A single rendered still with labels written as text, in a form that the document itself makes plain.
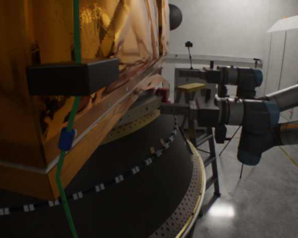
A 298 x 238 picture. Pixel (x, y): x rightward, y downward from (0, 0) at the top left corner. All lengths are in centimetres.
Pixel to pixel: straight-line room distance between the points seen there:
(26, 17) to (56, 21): 3
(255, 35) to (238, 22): 90
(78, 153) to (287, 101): 66
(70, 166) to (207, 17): 842
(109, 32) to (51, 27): 12
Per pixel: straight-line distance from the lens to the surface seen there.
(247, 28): 894
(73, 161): 31
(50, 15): 24
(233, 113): 54
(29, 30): 23
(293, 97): 77
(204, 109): 50
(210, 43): 851
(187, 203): 106
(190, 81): 446
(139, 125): 85
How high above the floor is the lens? 194
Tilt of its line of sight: 20 degrees down
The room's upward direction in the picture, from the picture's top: straight up
